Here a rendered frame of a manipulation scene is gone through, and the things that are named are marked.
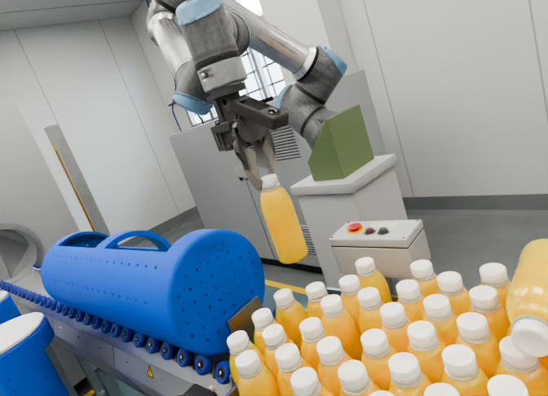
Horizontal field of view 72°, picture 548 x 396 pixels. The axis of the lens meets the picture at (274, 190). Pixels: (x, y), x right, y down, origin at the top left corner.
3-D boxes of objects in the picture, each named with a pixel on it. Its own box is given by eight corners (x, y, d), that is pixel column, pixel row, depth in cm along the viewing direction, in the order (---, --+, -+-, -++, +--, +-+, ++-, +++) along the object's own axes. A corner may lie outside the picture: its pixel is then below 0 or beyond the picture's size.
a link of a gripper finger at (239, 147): (254, 167, 77) (245, 125, 76) (260, 166, 76) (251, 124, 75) (237, 172, 73) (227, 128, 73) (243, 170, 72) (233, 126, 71)
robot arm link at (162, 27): (137, 27, 132) (169, 108, 83) (151, -7, 128) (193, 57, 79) (168, 42, 139) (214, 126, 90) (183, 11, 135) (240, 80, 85)
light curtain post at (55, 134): (176, 383, 238) (55, 125, 199) (181, 385, 234) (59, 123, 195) (168, 389, 234) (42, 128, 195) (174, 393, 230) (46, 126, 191)
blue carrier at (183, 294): (127, 283, 160) (103, 220, 155) (278, 312, 99) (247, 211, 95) (57, 320, 139) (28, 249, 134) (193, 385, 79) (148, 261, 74)
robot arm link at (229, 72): (249, 54, 73) (214, 61, 67) (258, 78, 75) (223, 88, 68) (221, 68, 80) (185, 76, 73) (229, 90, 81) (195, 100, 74)
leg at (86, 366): (103, 389, 257) (62, 312, 243) (106, 392, 253) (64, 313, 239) (95, 396, 253) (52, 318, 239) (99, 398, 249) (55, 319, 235)
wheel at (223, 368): (222, 358, 82) (215, 358, 81) (236, 363, 79) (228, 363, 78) (218, 380, 81) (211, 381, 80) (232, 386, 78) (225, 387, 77)
